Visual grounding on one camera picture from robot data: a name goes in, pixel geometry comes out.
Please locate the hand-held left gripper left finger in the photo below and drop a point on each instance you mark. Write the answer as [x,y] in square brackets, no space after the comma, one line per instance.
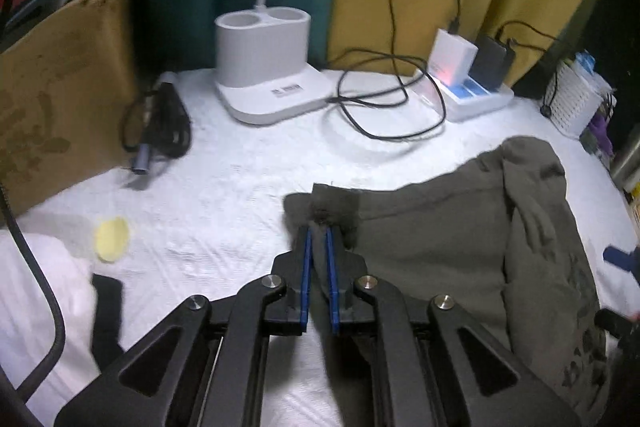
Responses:
[306,277]

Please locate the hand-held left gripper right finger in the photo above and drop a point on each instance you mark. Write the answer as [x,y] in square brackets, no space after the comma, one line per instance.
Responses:
[332,282]

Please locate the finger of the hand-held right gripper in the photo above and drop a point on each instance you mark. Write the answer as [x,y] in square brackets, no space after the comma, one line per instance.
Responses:
[617,256]
[612,322]

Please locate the olive green t-shirt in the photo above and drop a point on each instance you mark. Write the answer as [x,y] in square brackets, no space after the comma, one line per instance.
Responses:
[450,232]

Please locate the steel cup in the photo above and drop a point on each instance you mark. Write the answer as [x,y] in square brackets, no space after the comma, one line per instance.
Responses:
[627,169]

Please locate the purple item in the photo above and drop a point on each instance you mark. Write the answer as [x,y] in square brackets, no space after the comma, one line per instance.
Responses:
[600,132]

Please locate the white woven basket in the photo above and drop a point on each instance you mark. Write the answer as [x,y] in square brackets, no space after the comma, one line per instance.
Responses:
[577,104]

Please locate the blue white packet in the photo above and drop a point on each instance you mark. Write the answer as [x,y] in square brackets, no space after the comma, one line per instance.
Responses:
[590,72]

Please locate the yellow round pad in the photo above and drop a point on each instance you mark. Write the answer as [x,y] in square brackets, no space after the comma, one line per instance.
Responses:
[112,239]

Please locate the white power strip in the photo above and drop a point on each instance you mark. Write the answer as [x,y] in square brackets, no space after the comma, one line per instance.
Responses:
[475,99]

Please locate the white lamp base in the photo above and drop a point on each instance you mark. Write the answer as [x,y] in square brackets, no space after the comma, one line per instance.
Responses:
[265,67]

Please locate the black charger adapter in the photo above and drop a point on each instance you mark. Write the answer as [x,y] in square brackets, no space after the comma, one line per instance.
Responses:
[492,62]

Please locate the white charger adapter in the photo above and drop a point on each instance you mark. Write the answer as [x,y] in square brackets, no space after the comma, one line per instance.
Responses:
[452,54]

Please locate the white cloth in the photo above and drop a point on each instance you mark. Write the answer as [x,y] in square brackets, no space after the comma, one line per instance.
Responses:
[45,307]

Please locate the brown cardboard box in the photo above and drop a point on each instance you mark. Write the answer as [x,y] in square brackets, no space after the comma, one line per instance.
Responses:
[60,97]

